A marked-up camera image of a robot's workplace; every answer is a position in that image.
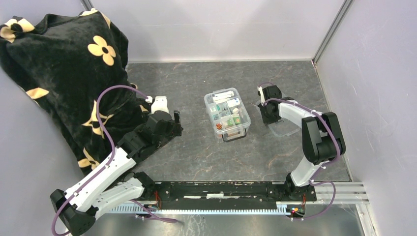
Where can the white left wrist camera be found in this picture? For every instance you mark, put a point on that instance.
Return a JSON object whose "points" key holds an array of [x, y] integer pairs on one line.
{"points": [[159, 103]]}

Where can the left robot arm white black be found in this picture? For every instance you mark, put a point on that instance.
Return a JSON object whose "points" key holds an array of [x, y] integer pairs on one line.
{"points": [[105, 187]]}

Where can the clear box lid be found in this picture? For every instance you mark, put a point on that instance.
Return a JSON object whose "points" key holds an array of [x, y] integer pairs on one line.
{"points": [[282, 128]]}

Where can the black blanket with cream flowers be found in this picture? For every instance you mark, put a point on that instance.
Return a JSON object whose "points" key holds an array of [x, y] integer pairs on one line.
{"points": [[74, 69]]}

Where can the green small medicine box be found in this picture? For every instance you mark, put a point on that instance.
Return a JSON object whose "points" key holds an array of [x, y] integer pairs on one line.
{"points": [[230, 123]]}

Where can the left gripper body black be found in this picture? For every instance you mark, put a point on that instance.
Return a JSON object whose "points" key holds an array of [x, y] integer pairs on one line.
{"points": [[174, 129]]}

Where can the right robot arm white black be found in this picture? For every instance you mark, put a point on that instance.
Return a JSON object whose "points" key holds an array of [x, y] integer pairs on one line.
{"points": [[322, 138]]}

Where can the clear first aid box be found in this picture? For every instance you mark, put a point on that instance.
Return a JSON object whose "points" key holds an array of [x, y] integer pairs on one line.
{"points": [[228, 127]]}

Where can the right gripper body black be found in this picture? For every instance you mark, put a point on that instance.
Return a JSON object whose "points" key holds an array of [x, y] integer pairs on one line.
{"points": [[267, 118]]}

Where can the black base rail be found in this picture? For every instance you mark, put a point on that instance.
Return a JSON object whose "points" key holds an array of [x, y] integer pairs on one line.
{"points": [[226, 195]]}

